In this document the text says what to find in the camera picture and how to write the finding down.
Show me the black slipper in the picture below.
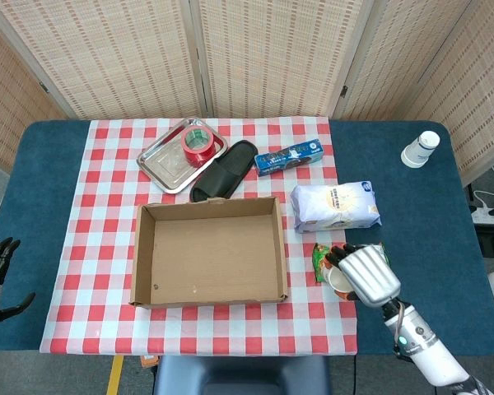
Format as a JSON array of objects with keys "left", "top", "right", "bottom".
[{"left": 189, "top": 139, "right": 258, "bottom": 203}]

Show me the stainless steel tray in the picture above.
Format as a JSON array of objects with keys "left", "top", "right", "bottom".
[{"left": 136, "top": 117, "right": 229, "bottom": 194}]

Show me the white paper cup blue print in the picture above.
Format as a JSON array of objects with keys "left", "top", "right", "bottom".
[{"left": 400, "top": 130, "right": 441, "bottom": 169}]

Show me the red tape roll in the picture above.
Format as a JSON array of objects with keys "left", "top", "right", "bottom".
[{"left": 179, "top": 126, "right": 217, "bottom": 168}]

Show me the white bread bag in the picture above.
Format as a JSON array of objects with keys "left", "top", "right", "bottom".
[{"left": 290, "top": 179, "right": 383, "bottom": 235}]

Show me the orange-tipped silver right hand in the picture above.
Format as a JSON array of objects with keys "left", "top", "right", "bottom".
[{"left": 324, "top": 242, "right": 402, "bottom": 308}]

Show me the dark blue chair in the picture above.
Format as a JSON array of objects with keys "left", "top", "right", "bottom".
[{"left": 153, "top": 354, "right": 330, "bottom": 395}]

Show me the open brown cardboard box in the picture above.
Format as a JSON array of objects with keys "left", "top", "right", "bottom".
[{"left": 128, "top": 196, "right": 290, "bottom": 310}]

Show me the blue cling wrap box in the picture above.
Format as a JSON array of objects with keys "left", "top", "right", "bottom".
[{"left": 254, "top": 138, "right": 325, "bottom": 178}]

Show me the white power strip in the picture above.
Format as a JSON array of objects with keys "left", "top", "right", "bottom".
[{"left": 471, "top": 207, "right": 494, "bottom": 225}]

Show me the red white checkered tablecloth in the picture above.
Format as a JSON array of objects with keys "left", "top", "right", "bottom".
[{"left": 39, "top": 116, "right": 359, "bottom": 356}]

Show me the green snack packet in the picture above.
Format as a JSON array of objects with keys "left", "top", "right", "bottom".
[{"left": 311, "top": 241, "right": 390, "bottom": 285}]

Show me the white paper cup blue logo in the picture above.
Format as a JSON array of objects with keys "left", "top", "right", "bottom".
[{"left": 327, "top": 266, "right": 353, "bottom": 294}]

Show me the bamboo folding screen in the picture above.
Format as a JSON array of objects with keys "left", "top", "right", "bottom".
[{"left": 0, "top": 0, "right": 494, "bottom": 188}]

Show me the white power cable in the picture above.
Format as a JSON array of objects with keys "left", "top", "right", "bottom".
[{"left": 474, "top": 164, "right": 494, "bottom": 211}]

